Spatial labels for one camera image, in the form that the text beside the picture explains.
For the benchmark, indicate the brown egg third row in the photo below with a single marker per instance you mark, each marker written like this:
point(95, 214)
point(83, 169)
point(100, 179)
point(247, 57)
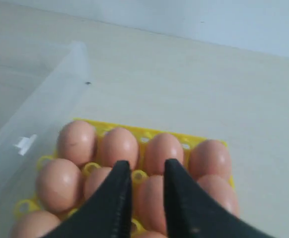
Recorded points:
point(150, 234)

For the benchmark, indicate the brown egg tray second row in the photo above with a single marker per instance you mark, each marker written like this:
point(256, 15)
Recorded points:
point(149, 207)

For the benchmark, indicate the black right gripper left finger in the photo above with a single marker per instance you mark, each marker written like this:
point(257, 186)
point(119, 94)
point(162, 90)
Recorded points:
point(106, 214)

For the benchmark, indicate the brown egg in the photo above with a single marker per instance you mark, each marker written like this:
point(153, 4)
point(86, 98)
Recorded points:
point(94, 179)
point(119, 144)
point(210, 157)
point(77, 142)
point(160, 148)
point(221, 192)
point(59, 185)

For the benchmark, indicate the clear plastic bin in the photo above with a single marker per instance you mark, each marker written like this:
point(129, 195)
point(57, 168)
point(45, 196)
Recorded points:
point(40, 82)

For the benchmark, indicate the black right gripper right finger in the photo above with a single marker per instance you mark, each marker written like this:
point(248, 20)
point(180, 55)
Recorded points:
point(191, 213)

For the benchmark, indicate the yellow plastic egg tray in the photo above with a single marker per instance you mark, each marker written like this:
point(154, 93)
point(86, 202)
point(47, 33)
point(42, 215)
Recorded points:
point(143, 136)

